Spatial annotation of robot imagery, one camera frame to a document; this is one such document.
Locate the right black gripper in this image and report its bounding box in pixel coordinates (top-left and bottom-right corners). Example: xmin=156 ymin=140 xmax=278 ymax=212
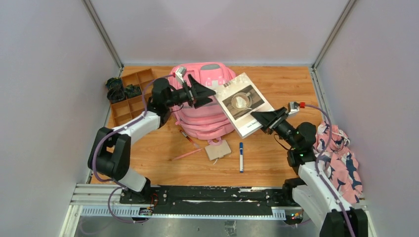
xmin=251 ymin=107 xmax=299 ymax=149

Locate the pink school backpack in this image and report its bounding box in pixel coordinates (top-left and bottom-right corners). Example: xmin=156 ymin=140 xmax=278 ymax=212
xmin=171 ymin=62 xmax=236 ymax=145

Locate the white Decorate Furniture book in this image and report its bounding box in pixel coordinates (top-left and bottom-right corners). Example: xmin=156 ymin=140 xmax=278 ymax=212
xmin=214 ymin=73 xmax=274 ymax=139

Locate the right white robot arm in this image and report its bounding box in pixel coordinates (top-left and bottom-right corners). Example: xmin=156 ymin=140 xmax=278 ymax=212
xmin=251 ymin=107 xmax=371 ymax=237

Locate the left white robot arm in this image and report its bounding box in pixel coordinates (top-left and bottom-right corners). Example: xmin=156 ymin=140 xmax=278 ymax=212
xmin=87 ymin=75 xmax=216 ymax=204

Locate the blue white marker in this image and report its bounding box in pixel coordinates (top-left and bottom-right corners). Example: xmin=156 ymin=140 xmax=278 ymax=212
xmin=239 ymin=142 xmax=244 ymax=173

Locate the red gel pen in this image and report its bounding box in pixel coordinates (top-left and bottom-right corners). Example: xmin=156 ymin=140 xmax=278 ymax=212
xmin=179 ymin=129 xmax=200 ymax=149

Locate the pink pen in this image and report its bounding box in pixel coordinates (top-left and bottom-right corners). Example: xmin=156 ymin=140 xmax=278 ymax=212
xmin=171 ymin=148 xmax=203 ymax=161

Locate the small beige notebook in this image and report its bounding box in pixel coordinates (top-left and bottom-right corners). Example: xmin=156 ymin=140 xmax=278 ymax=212
xmin=205 ymin=140 xmax=232 ymax=161

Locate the dark rolled sock in tray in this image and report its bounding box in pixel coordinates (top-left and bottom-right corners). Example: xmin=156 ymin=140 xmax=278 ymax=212
xmin=124 ymin=84 xmax=142 ymax=99

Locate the pink patterned cloth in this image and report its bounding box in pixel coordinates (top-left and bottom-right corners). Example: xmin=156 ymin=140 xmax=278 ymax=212
xmin=314 ymin=121 xmax=363 ymax=204

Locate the dark rolled sock upper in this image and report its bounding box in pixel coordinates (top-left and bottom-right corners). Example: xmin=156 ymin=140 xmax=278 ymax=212
xmin=105 ymin=77 xmax=123 ymax=90

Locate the dark rolled sock lower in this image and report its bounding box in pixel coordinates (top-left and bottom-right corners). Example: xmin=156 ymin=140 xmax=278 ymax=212
xmin=107 ymin=87 xmax=126 ymax=104

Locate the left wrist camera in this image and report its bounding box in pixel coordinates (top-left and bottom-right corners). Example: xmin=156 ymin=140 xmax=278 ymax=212
xmin=174 ymin=66 xmax=187 ymax=85

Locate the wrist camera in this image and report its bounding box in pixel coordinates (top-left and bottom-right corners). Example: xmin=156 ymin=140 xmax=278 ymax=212
xmin=174 ymin=66 xmax=187 ymax=85
xmin=288 ymin=101 xmax=300 ymax=117

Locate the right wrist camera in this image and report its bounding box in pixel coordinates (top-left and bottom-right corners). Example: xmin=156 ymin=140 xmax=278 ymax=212
xmin=288 ymin=101 xmax=300 ymax=117

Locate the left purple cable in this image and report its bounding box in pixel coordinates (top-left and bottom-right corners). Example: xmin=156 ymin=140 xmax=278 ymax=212
xmin=91 ymin=74 xmax=177 ymax=224

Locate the purple cable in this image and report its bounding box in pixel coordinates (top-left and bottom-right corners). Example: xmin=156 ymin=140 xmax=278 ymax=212
xmin=299 ymin=102 xmax=357 ymax=237
xmin=91 ymin=74 xmax=177 ymax=224

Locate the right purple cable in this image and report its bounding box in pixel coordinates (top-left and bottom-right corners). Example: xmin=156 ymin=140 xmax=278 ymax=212
xmin=299 ymin=102 xmax=357 ymax=237

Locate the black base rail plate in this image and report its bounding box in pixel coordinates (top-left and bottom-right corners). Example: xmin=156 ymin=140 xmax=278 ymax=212
xmin=119 ymin=186 xmax=301 ymax=217

